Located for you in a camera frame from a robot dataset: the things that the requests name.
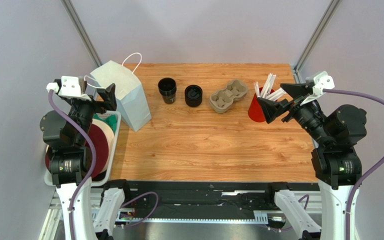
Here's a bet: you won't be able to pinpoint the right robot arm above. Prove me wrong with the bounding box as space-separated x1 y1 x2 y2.
257 83 367 240

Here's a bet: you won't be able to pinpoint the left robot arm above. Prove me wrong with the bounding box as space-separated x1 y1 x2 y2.
40 79 131 240

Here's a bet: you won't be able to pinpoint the black lidded coffee cup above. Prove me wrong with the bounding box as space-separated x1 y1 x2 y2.
184 85 203 108

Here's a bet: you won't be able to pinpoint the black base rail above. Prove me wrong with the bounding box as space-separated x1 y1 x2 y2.
92 179 322 227

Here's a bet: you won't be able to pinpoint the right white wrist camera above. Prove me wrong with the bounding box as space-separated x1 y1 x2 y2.
300 70 335 106

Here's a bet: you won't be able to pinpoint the green item in bin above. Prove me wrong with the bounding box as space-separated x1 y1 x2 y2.
93 114 118 133

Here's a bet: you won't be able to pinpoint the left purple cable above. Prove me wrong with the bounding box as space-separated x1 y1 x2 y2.
47 89 98 240

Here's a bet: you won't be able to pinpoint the beige round plate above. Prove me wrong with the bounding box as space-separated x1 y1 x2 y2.
89 119 115 178

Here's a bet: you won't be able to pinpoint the red cup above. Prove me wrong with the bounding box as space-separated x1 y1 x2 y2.
247 94 266 123

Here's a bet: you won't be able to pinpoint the white paper bag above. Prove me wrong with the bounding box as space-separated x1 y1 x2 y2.
84 60 152 132

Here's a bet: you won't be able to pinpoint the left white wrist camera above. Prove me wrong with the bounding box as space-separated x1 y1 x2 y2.
46 76 92 101

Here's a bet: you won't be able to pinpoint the pulp cup carrier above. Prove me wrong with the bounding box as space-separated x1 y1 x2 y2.
209 79 248 114

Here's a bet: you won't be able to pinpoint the white wrapped straws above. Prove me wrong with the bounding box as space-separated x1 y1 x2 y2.
254 73 286 101

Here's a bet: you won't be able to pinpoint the maroon cloth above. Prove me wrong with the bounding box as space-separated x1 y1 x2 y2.
40 120 114 185

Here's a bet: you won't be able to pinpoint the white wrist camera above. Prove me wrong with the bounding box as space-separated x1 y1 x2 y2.
300 70 335 106
46 76 92 101

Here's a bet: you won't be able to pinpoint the white plastic bin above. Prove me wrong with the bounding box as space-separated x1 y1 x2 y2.
39 110 121 187

